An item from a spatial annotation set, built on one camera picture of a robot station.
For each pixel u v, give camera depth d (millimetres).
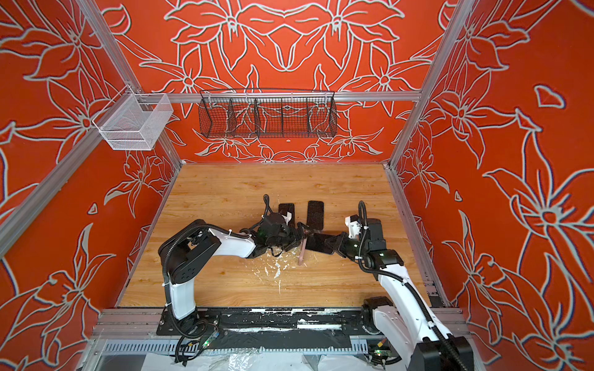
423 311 440
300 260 809
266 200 739
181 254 503
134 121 921
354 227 753
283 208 1011
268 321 743
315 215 1028
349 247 722
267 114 998
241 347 697
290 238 809
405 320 462
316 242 834
